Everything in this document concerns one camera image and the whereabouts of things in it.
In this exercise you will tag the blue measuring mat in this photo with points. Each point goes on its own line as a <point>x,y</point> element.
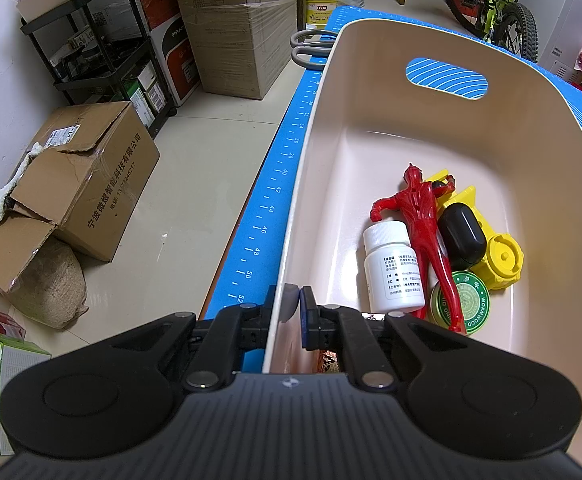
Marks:
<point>266,210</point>

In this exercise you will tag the plastic wrapped cardboard box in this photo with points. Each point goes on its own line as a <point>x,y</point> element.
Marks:
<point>241,50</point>

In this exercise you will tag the white red appliance box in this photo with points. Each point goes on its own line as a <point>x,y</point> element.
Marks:
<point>176,57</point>

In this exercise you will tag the black shelf rack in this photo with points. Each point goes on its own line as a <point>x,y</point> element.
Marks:
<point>93,80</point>

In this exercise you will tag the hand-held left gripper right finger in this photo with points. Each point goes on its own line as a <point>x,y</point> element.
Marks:
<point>303,320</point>

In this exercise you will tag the torn printed cardboard box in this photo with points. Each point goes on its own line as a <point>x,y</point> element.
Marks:
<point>116,180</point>

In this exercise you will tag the beige plastic basin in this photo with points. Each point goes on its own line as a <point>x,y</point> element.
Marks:
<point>371,160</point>

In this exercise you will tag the white pill bottle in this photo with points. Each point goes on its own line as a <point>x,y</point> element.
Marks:
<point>396,275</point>

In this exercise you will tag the yellow green bicycle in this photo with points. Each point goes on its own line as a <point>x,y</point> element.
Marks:
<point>523,30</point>

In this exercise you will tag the open flat cardboard box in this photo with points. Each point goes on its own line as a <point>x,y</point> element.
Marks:
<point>11,247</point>

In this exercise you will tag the brown burlap sack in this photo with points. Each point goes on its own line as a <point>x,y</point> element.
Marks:
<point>53,287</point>

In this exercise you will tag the yellow plastic toy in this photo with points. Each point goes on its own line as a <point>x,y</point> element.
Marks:
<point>503,260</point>

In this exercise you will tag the white labelled small box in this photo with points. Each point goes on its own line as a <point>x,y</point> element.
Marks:
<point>157,90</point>

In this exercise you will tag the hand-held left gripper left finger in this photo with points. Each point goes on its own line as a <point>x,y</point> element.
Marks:
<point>270,306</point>

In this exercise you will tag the green white carton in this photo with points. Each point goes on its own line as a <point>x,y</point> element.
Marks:
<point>18,385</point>

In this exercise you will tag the black oval case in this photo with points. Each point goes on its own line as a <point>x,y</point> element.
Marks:
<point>463,235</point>

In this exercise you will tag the green white small box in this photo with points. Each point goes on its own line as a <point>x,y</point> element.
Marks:
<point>138,100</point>

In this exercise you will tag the red toy figure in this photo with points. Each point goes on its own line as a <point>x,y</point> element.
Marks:
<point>418,215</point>

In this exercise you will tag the green round ointment tin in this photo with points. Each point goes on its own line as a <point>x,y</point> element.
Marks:
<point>471,300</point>

